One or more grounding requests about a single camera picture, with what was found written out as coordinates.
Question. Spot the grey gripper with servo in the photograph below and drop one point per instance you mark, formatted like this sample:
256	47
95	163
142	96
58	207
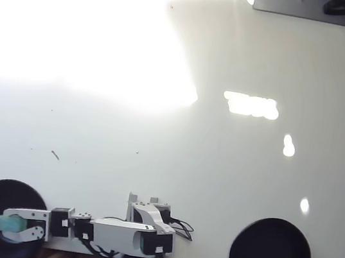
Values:
59	222

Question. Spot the blue foam cube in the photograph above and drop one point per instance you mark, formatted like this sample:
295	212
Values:
12	223

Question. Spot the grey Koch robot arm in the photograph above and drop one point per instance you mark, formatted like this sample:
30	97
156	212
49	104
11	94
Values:
118	231

